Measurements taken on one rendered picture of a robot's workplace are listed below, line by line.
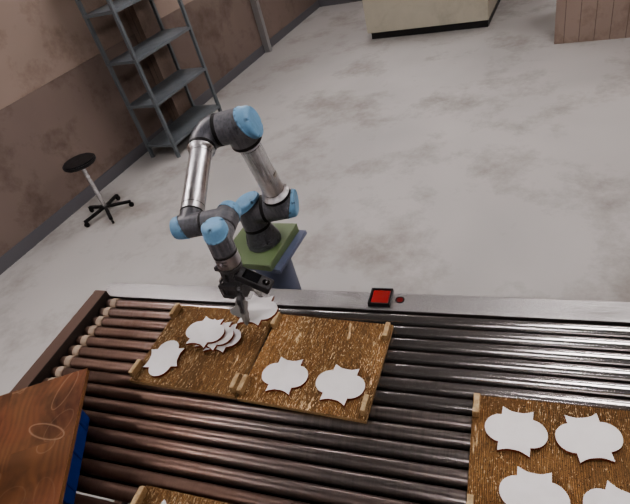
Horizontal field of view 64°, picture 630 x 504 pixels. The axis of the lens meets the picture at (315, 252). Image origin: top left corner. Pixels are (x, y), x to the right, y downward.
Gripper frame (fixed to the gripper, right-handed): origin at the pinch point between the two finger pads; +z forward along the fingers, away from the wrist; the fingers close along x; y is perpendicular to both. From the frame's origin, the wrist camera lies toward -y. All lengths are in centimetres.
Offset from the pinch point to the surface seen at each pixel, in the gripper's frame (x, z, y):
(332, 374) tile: 12.7, 11.0, -28.1
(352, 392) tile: 17.8, 11.1, -35.9
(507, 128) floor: -317, 106, -59
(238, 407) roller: 27.3, 13.5, -1.8
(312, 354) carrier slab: 5.7, 12.0, -18.9
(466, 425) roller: 20, 14, -67
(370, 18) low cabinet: -594, 76, 127
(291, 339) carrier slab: 0.8, 11.9, -9.6
